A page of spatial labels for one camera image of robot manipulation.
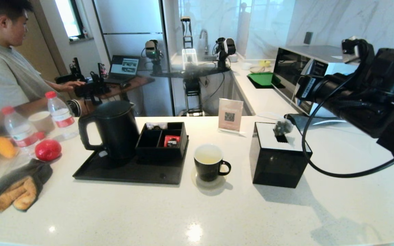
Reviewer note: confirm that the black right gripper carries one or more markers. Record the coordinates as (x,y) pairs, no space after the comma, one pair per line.
(323,89)

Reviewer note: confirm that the pyramid tea bag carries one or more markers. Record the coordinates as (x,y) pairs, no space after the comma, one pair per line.
(282,127)

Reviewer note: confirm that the black electric kettle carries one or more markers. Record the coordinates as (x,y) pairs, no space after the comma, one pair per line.
(115,133)

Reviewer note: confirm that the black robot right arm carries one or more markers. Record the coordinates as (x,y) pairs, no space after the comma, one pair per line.
(388,95)

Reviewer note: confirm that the black white tea sachet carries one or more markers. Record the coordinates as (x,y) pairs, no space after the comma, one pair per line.
(156,125)

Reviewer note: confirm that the silver microwave oven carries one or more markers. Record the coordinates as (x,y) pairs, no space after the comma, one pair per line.
(320,54)

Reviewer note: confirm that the black flat tray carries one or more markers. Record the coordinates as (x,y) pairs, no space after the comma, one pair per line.
(268,86)

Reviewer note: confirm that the green cutting board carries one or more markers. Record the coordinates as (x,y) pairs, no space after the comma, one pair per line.
(262,78)

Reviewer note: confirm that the yellow bowl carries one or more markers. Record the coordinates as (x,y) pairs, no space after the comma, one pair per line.
(264,63)

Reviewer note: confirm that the white bowl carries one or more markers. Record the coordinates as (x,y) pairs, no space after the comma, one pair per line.
(245,66)

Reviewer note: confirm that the black tissue box white lid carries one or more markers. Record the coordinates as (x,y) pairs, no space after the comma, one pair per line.
(275,164)

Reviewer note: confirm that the small pale bowl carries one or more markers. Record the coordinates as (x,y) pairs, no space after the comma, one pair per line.
(233,58)

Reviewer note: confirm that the acrylic QR code sign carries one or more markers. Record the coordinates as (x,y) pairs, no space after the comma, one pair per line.
(230,114)

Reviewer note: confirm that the chrome faucet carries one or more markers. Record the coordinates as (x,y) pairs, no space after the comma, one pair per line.
(205,39)

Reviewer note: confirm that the black equipment stand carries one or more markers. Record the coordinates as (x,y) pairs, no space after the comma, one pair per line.
(193,87)

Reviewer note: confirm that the black mug white inside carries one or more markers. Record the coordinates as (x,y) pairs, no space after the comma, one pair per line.
(207,171)

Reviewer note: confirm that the beige coaster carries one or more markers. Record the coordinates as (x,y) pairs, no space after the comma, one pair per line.
(215,185)

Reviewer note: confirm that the black ladder rack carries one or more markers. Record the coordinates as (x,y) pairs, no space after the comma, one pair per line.
(186,32)

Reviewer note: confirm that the red sachet packet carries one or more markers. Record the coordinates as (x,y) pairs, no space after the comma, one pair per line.
(171,141)

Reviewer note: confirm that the black compartment organizer box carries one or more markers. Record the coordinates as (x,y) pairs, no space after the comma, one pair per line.
(156,154)

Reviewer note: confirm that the black computer mouse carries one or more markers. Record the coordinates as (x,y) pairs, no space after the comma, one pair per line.
(125,85)

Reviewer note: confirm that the open laptop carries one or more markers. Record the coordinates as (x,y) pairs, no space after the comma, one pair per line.
(124,66)

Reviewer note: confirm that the grey refrigerator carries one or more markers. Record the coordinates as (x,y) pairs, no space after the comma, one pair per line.
(132,20)

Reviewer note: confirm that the black serving tray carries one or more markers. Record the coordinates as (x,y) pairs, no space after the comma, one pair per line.
(132,174)

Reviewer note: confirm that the water bottle red cap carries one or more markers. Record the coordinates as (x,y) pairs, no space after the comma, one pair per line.
(60,114)
(21,131)

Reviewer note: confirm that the window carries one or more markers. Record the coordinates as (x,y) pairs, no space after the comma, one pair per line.
(67,17)

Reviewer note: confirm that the red toy tomato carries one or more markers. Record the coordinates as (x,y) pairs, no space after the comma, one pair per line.
(48,149)

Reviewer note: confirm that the brown paper cup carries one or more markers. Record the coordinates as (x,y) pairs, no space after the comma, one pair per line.
(41,121)

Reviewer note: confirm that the grey and orange cloth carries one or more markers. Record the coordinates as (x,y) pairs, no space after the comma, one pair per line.
(19,188)

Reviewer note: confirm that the person in grey t-shirt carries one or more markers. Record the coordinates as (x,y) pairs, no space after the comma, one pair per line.
(2,75)

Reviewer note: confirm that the orange fruit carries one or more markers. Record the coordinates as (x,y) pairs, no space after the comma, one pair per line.
(3,147)

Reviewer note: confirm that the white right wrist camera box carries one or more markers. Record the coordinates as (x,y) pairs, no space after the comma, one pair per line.
(352,49)

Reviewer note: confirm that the dark wall outlet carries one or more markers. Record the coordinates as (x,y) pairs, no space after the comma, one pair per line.
(307,38)

